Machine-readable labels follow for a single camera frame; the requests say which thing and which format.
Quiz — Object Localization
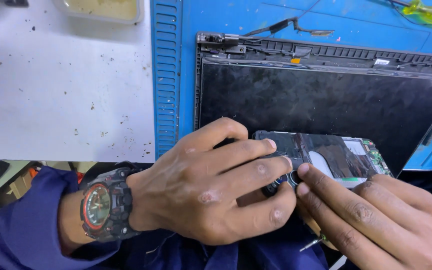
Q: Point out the person's right hand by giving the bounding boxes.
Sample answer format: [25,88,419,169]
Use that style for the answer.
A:
[296,162,432,270]

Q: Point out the person's left hand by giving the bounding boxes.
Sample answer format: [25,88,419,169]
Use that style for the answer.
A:
[127,117,298,247]

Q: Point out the small precision screwdriver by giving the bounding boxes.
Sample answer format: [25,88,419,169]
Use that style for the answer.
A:
[299,234,328,253]

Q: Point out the black smartphone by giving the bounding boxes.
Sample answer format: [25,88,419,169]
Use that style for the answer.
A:
[253,130,394,198]

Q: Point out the dark blue work jacket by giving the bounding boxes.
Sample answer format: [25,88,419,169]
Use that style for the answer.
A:
[0,162,432,270]

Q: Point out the black and red wristwatch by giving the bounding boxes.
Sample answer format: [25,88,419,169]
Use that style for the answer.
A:
[79,161,142,242]

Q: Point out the blue silicone repair mat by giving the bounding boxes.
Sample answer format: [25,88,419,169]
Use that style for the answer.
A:
[150,0,432,172]

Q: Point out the disassembled laptop screen assembly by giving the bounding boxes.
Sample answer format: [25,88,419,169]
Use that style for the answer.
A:
[194,31,432,178]

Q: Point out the brown cardboard box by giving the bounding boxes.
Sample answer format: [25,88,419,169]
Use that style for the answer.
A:
[0,167,40,201]

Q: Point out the clear plastic container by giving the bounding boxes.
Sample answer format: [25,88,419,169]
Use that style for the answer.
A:
[52,0,145,25]

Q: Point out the yellow-green handled screwdriver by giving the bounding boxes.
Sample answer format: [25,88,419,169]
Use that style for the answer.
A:
[388,0,432,28]

